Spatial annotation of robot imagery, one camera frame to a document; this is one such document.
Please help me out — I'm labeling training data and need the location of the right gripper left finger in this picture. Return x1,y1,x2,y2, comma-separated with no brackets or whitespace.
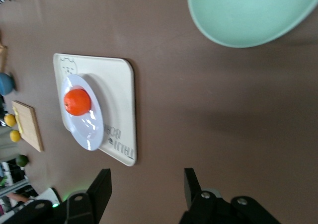
0,168,112,224

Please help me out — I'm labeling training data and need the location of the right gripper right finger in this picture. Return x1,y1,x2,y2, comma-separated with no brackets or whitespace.
178,168,284,224

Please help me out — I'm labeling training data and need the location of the white round plate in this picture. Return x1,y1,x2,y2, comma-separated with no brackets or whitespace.
60,74,105,152

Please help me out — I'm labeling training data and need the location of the orange fruit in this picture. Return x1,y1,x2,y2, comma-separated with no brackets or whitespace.
63,88,91,116

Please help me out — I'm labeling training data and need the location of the dark green lime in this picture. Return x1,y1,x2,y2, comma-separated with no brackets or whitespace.
16,154,28,167

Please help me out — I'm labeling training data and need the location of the wooden cutting board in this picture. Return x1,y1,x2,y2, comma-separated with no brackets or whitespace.
11,100,45,152

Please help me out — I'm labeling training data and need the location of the yellow lemon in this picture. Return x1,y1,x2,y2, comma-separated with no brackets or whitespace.
9,130,22,143
3,113,17,128

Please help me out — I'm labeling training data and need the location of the yellow plastic fork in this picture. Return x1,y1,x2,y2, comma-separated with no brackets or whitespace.
12,106,25,133

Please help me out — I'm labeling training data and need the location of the cream tray with bear print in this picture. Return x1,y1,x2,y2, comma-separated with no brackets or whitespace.
52,52,138,167

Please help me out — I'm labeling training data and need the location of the blue bowl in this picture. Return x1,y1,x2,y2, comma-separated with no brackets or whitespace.
0,72,15,96

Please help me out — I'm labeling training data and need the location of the wooden drying rack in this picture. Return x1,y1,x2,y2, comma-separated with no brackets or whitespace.
0,30,8,72

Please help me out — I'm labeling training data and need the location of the mint green bowl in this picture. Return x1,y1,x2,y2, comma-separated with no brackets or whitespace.
186,0,318,48

